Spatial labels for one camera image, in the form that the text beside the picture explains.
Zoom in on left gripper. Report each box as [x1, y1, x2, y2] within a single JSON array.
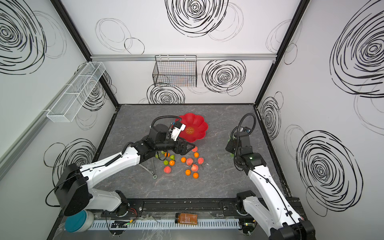
[[155, 135, 196, 156]]

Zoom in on red flower-shaped bowl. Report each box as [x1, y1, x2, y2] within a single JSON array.
[[179, 113, 209, 143]]

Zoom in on red peach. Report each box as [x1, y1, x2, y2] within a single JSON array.
[[164, 166, 172, 174]]

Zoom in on green grape bunch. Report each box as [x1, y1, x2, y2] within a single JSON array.
[[226, 134, 236, 158]]

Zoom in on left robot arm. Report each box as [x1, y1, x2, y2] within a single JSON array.
[[54, 138, 195, 217]]

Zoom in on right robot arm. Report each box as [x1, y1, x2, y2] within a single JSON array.
[[226, 132, 316, 240]]

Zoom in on green-tipped metal tongs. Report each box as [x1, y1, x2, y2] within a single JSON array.
[[140, 158, 158, 180]]

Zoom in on teal lidded container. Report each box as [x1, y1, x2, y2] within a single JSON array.
[[65, 210, 95, 233]]

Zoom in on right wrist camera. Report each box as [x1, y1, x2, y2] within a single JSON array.
[[239, 127, 252, 135]]

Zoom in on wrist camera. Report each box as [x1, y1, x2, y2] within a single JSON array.
[[170, 121, 186, 141], [239, 127, 252, 135]]

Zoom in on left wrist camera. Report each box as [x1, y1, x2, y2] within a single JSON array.
[[170, 121, 186, 141]]

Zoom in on black wire basket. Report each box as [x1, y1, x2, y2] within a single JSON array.
[[152, 55, 198, 87]]

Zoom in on white cable duct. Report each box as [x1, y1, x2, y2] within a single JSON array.
[[89, 219, 241, 231]]

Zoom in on white wire shelf basket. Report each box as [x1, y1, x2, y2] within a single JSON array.
[[47, 62, 106, 123]]

